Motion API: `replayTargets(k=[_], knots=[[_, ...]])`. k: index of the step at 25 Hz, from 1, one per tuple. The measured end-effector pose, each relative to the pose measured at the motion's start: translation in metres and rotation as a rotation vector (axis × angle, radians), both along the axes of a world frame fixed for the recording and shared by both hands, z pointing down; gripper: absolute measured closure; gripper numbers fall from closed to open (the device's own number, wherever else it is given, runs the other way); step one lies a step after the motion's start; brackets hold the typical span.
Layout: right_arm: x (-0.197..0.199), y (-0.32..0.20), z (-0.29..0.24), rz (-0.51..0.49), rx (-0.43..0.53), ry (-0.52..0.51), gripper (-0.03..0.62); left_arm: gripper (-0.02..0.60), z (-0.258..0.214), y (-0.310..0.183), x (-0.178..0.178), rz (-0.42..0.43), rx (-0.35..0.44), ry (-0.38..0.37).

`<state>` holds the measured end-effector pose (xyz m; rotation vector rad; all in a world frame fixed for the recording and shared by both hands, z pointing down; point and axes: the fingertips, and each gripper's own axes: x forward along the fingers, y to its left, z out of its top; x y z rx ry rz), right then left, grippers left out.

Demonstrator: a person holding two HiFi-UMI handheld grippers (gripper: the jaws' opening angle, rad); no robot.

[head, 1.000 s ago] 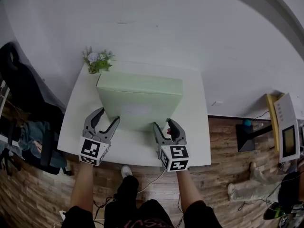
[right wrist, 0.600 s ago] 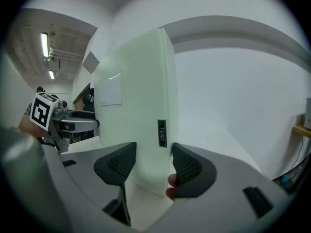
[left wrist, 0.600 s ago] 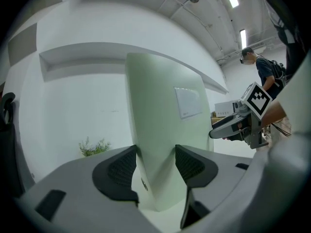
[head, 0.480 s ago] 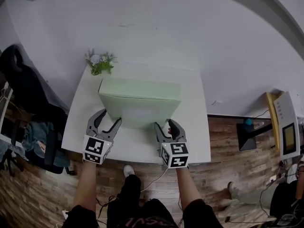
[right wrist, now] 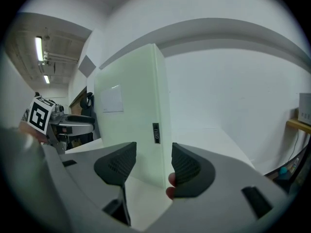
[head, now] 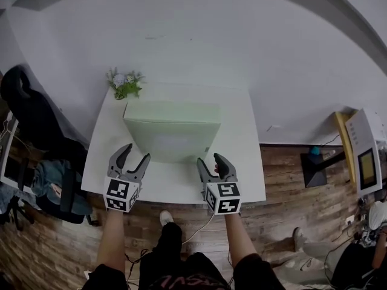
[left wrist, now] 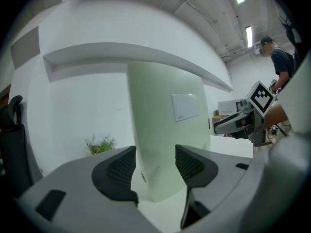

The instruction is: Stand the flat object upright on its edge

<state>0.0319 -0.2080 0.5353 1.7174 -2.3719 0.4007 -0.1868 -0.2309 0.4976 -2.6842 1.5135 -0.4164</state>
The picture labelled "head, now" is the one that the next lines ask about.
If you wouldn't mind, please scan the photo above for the person's left forearm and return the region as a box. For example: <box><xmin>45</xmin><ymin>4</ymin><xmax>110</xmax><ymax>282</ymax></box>
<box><xmin>96</xmin><ymin>208</ymin><xmax>126</xmax><ymax>271</ymax></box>

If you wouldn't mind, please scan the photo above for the pale green box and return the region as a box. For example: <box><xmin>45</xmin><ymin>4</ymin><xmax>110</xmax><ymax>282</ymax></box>
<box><xmin>122</xmin><ymin>100</ymin><xmax>222</xmax><ymax>164</ymax></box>

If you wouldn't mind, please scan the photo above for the wooden desk with white frame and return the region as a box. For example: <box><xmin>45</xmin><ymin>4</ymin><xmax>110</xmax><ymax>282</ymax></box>
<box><xmin>0</xmin><ymin>110</ymin><xmax>19</xmax><ymax>190</ymax></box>

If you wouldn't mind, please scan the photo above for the person's black trouser leg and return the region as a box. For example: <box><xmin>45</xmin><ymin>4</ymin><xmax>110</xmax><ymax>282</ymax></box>
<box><xmin>138</xmin><ymin>222</ymin><xmax>184</xmax><ymax>271</ymax></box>

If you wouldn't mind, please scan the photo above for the white cable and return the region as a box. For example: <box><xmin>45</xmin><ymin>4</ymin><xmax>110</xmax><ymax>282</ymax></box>
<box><xmin>181</xmin><ymin>213</ymin><xmax>215</xmax><ymax>244</ymax></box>

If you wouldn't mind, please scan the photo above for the small potted flower plant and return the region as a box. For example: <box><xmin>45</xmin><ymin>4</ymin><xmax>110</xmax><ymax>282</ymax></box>
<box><xmin>105</xmin><ymin>67</ymin><xmax>146</xmax><ymax>100</ymax></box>

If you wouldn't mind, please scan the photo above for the person's white shoe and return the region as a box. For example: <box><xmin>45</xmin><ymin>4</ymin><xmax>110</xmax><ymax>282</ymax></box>
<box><xmin>159</xmin><ymin>210</ymin><xmax>175</xmax><ymax>227</ymax></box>

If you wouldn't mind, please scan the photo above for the teal jacket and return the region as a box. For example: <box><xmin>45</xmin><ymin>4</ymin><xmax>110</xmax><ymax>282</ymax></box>
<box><xmin>31</xmin><ymin>159</ymin><xmax>76</xmax><ymax>199</ymax></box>

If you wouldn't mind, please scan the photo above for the white machine with screen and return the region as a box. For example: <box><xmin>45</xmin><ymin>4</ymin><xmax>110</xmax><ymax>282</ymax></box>
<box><xmin>344</xmin><ymin>108</ymin><xmax>383</xmax><ymax>198</ymax></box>

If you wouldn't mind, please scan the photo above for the black pedestal stand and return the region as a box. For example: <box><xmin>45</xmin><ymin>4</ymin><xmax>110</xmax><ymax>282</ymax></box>
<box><xmin>300</xmin><ymin>149</ymin><xmax>347</xmax><ymax>189</ymax></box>

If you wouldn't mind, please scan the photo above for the black office chair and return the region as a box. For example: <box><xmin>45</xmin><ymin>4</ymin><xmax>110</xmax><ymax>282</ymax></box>
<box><xmin>0</xmin><ymin>66</ymin><xmax>93</xmax><ymax>225</ymax></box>

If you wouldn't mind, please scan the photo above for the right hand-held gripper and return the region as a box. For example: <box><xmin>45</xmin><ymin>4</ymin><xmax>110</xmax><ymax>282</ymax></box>
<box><xmin>196</xmin><ymin>152</ymin><xmax>242</xmax><ymax>216</ymax></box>

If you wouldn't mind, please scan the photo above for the person's black printed shirt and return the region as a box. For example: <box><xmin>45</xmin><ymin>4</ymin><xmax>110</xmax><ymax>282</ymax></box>
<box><xmin>81</xmin><ymin>251</ymin><xmax>287</xmax><ymax>290</ymax></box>

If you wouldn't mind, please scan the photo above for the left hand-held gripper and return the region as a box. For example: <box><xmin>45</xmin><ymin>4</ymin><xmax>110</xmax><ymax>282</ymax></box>
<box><xmin>103</xmin><ymin>143</ymin><xmax>151</xmax><ymax>213</ymax></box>

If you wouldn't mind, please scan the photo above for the person's right forearm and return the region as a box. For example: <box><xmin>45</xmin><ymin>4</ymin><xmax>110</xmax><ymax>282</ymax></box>
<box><xmin>224</xmin><ymin>213</ymin><xmax>261</xmax><ymax>267</ymax></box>

